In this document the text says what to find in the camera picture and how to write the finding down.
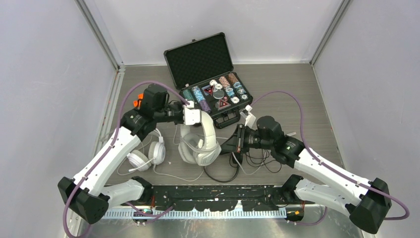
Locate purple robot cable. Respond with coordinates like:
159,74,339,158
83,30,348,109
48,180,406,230
251,91,410,226
62,80,194,238

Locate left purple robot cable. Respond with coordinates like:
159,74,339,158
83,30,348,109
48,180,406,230
62,80,194,238

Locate orange curved plastic piece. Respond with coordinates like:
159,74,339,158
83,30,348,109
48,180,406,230
133,93,144,108

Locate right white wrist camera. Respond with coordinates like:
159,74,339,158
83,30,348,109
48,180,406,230
240,105,256,128

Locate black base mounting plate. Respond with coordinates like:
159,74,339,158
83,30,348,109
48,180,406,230
120,184,315,213

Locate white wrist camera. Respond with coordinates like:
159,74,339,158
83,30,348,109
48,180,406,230
240,105,256,128
183,101,202,125

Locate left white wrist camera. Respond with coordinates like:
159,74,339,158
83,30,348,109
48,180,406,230
183,101,202,125

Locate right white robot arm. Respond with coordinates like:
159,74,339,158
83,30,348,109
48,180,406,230
221,116,392,234

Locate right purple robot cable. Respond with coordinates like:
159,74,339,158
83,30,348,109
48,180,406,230
251,91,410,226

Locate large white gaming headphones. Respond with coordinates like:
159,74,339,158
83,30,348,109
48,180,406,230
178,111,221,167

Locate round silver dealer button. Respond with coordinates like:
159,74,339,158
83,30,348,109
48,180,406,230
212,90,225,100

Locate white aluminium rail strip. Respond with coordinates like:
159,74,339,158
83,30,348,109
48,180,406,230
103,208,287,219

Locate small white headphones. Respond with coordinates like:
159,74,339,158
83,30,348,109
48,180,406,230
116,125,210,182

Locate red triangle card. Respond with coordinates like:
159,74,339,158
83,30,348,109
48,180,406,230
202,85,214,96
216,99,230,110

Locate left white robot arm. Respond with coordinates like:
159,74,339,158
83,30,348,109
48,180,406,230
57,81,194,227

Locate black on-ear headphones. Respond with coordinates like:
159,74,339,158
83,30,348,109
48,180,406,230
203,148,283,183

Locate black poker chip case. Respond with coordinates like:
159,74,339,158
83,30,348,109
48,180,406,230
163,32,253,129

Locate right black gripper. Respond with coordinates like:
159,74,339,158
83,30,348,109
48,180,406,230
220,123,274,153

